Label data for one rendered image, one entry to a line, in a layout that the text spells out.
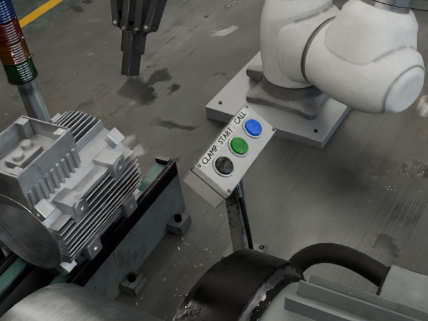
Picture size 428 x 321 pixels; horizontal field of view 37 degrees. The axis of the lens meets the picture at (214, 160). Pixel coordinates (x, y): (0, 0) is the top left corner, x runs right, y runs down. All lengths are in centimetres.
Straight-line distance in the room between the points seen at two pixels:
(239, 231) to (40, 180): 37
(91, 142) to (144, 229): 22
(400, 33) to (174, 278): 62
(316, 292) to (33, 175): 59
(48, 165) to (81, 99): 75
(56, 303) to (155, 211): 50
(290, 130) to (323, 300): 100
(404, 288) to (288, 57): 94
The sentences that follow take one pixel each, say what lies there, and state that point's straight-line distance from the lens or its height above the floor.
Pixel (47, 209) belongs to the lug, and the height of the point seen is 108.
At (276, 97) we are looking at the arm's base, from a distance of 147.
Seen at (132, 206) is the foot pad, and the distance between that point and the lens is 108.
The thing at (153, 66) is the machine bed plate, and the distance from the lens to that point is 176.
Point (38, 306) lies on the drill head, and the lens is 72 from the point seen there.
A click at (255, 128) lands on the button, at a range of 102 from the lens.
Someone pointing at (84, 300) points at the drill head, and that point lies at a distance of 73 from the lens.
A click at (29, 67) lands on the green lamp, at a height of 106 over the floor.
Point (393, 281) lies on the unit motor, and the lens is 48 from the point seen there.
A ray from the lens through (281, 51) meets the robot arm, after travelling 138.
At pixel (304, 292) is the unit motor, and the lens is 43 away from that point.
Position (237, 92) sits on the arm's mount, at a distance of 153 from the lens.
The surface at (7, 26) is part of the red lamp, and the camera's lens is 131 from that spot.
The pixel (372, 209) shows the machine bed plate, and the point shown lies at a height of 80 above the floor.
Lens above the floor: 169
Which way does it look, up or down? 40 degrees down
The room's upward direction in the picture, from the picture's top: 9 degrees counter-clockwise
